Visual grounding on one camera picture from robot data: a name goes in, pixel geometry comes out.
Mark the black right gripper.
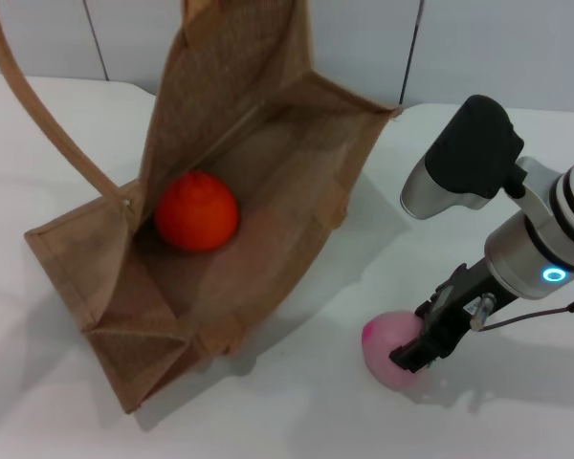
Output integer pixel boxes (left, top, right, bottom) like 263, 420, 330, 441
387, 257, 520, 376

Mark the pink toy peach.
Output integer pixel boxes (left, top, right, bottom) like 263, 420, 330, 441
361, 309, 434, 390

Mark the brown jute handbag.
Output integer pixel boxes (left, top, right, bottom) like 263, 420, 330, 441
0, 0, 404, 417

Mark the orange toy fruit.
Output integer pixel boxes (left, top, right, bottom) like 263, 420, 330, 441
153, 170, 241, 253

